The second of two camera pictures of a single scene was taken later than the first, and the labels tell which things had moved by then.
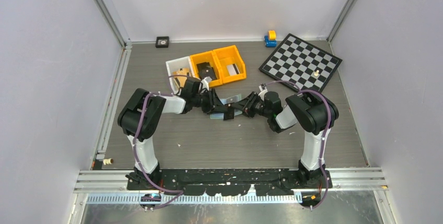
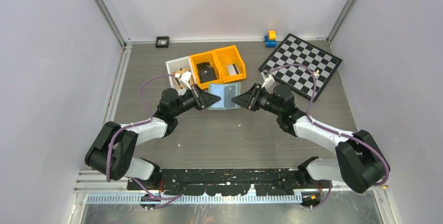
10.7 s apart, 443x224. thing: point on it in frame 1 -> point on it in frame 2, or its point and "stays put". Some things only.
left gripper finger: [228, 110] -> [205, 99]
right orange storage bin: [230, 56] stays put
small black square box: [162, 42] stays put
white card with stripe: [232, 69] stays put
